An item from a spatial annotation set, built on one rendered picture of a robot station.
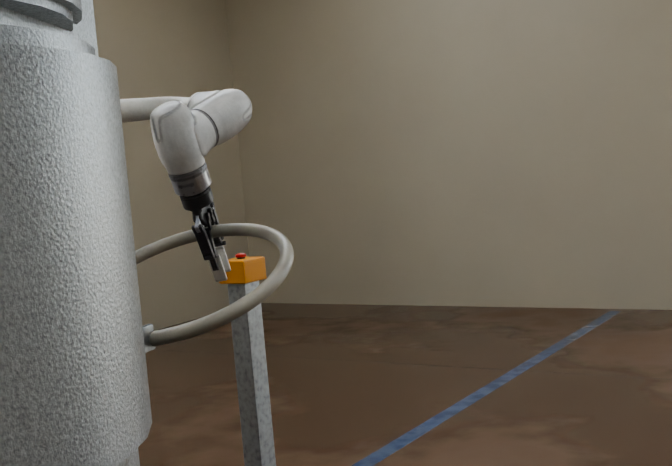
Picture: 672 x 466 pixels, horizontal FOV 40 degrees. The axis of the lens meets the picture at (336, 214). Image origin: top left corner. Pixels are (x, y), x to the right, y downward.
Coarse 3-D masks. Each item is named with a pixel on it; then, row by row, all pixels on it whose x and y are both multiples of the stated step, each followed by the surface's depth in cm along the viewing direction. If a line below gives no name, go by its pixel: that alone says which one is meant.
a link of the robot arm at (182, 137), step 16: (160, 112) 204; (176, 112) 204; (192, 112) 211; (160, 128) 204; (176, 128) 204; (192, 128) 206; (208, 128) 210; (160, 144) 205; (176, 144) 204; (192, 144) 206; (208, 144) 211; (176, 160) 206; (192, 160) 207
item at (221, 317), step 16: (224, 224) 217; (240, 224) 215; (256, 224) 213; (160, 240) 218; (176, 240) 218; (192, 240) 219; (272, 240) 205; (288, 240) 202; (144, 256) 216; (288, 256) 194; (272, 272) 188; (288, 272) 191; (256, 288) 183; (272, 288) 185; (240, 304) 180; (256, 304) 182; (208, 320) 177; (224, 320) 178; (160, 336) 176; (176, 336) 176; (192, 336) 177
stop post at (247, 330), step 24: (240, 264) 310; (264, 264) 319; (240, 288) 314; (240, 336) 316; (240, 360) 317; (264, 360) 320; (240, 384) 318; (264, 384) 320; (240, 408) 320; (264, 408) 319; (264, 432) 318; (264, 456) 318
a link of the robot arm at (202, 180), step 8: (200, 168) 210; (176, 176) 209; (184, 176) 208; (192, 176) 209; (200, 176) 210; (208, 176) 212; (176, 184) 210; (184, 184) 209; (192, 184) 209; (200, 184) 210; (208, 184) 212; (176, 192) 212; (184, 192) 211; (192, 192) 210; (200, 192) 212
